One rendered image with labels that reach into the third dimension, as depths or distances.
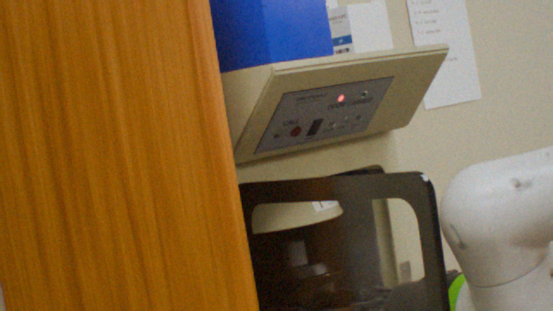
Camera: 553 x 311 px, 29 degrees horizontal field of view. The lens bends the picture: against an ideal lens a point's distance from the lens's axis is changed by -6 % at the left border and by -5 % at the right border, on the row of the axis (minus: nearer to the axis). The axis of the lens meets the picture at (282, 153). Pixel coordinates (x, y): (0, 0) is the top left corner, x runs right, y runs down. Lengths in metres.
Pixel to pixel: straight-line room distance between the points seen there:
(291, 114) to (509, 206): 0.28
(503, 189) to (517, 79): 1.45
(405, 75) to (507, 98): 1.16
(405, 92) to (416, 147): 0.83
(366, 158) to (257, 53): 0.30
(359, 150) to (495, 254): 0.36
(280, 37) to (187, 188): 0.19
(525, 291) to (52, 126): 0.60
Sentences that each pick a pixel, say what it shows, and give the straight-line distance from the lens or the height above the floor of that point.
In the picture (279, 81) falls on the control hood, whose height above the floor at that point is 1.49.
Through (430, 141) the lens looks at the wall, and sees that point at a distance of 2.25.
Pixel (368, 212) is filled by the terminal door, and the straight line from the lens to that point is 1.07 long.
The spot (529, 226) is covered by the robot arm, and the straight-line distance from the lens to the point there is 1.11.
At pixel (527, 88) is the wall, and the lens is 2.59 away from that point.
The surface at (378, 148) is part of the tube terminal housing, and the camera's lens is 1.45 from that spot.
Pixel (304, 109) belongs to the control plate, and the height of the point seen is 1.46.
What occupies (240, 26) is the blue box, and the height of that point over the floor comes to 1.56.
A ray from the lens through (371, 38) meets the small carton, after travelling 1.34.
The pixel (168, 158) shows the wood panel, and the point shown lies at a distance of 1.18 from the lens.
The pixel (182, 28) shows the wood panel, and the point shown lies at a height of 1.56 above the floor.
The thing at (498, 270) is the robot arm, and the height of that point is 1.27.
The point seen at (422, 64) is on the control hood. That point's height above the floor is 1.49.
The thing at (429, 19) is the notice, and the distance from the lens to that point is 2.30.
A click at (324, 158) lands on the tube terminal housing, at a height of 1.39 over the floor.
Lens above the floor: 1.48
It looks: 3 degrees down
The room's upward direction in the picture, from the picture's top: 9 degrees counter-clockwise
